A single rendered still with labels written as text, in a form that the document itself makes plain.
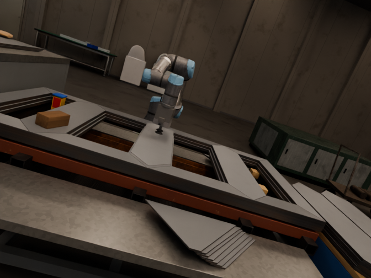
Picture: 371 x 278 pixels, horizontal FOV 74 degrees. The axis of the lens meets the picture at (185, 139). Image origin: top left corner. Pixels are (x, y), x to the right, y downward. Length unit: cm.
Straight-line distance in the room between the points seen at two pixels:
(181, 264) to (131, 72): 981
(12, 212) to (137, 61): 969
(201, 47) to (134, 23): 293
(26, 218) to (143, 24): 1076
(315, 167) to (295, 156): 48
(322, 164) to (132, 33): 875
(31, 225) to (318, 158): 508
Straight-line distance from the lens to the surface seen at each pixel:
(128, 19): 1142
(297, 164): 529
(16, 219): 82
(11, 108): 140
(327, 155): 550
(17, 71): 164
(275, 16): 1215
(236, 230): 97
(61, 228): 80
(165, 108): 127
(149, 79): 136
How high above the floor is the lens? 125
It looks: 15 degrees down
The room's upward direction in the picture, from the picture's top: 20 degrees clockwise
